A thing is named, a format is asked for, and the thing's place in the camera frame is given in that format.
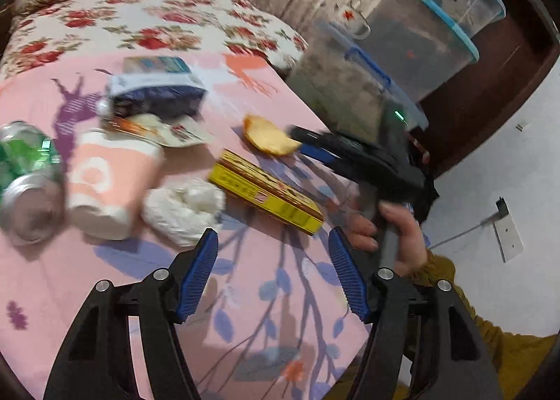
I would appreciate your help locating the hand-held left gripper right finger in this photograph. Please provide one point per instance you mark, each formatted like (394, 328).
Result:
(350, 277)

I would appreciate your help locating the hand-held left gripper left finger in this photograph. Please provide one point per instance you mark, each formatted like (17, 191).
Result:
(199, 277)

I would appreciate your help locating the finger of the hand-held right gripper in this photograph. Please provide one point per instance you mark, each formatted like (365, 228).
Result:
(323, 136)
(321, 154)

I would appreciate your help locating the dark blue drink carton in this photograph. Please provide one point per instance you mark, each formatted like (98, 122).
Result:
(162, 98)

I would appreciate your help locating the blue white tissue pack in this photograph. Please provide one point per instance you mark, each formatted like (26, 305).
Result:
(157, 64)

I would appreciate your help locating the person's right forearm mustard sleeve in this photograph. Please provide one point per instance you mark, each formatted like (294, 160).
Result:
(516, 352)

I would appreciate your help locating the person's right hand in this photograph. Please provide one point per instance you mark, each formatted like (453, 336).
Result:
(411, 238)

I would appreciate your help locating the pink printed bed sheet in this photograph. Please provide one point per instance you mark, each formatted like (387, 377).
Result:
(245, 251)

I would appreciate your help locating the clear storage box blue lid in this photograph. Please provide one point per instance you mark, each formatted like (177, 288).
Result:
(341, 85)

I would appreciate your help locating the yellow cardboard box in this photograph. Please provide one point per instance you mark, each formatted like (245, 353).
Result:
(262, 190)

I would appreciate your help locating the white crumpled tissue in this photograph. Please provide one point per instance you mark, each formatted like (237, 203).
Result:
(183, 207)

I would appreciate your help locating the white mug red star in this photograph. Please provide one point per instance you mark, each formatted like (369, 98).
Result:
(350, 21)

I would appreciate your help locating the clear storage box teal lid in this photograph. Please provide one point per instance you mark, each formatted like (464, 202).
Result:
(411, 41)

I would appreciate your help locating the pink paper cup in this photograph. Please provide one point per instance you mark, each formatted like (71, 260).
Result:
(109, 181)

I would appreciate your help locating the dark wooden cabinet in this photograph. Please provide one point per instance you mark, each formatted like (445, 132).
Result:
(503, 76)

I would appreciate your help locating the white orange snack wrapper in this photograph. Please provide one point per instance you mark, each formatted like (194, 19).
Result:
(175, 133)

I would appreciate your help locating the small silver cap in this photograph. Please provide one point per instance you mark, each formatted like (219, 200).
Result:
(106, 107)

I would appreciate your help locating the green soda can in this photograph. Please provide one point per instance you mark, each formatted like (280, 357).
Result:
(26, 155)

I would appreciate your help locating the red floral white blanket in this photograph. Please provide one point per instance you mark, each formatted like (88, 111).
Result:
(131, 19)

